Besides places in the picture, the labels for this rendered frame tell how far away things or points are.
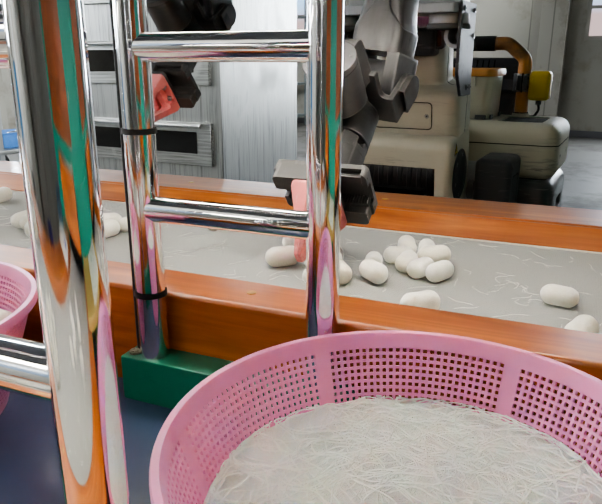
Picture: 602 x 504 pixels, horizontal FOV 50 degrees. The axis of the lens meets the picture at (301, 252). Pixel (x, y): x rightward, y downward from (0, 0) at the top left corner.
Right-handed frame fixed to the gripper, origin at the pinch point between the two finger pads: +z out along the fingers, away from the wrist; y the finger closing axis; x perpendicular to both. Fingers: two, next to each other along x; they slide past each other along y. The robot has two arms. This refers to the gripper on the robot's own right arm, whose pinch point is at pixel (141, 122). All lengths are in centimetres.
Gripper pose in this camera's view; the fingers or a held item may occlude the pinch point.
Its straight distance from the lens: 98.6
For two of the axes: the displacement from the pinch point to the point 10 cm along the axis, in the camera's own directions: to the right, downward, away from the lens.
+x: 2.5, 5.6, 7.9
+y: 9.2, 1.2, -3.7
